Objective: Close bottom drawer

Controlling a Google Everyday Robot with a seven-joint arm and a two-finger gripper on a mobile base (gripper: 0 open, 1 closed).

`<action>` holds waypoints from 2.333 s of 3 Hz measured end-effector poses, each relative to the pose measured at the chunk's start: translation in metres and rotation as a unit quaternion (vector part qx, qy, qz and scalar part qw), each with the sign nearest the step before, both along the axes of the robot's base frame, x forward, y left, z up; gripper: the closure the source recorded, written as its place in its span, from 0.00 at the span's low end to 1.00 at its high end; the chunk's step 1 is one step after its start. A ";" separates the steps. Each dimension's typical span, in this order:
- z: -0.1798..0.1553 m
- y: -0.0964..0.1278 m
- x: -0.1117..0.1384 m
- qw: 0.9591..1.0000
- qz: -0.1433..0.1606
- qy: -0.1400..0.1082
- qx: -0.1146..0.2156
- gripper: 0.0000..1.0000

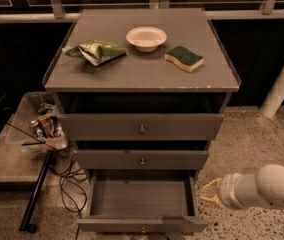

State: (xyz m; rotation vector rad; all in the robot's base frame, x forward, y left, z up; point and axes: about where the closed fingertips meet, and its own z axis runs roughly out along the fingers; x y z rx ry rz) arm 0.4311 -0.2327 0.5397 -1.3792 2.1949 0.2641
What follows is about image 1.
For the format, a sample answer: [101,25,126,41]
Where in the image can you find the grey drawer cabinet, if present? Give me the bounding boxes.
[42,7,242,182]

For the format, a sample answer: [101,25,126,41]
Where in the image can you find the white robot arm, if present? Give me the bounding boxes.
[200,164,284,210]

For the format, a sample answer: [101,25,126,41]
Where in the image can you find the snack items in bin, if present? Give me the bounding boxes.
[30,103,62,138]

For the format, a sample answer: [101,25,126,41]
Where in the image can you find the green yellow sponge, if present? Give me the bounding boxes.
[165,46,204,72]

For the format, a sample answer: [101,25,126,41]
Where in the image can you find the green chip bag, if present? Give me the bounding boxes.
[62,39,128,66]

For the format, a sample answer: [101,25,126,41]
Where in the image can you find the grey bottom drawer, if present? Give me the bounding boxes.
[78,170,206,233]

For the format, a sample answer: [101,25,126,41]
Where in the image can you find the grey middle drawer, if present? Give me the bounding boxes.
[74,141,209,170]

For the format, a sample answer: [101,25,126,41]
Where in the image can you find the black metal bar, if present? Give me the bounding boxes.
[19,151,53,233]

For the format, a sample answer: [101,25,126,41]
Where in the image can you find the grey top drawer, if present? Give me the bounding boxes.
[57,93,226,142]

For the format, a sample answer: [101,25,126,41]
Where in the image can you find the grey drawer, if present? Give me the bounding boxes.
[57,93,226,142]
[74,141,209,170]
[78,170,206,233]

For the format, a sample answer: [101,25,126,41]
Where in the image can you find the clear plastic bin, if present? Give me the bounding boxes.
[6,92,68,152]

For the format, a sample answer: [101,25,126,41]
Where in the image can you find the dark blue cable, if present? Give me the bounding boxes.
[50,147,90,240]

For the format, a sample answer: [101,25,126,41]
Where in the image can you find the white paper bowl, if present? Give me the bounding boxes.
[126,27,167,52]

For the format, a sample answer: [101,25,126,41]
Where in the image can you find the metal window railing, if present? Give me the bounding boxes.
[0,0,284,22]

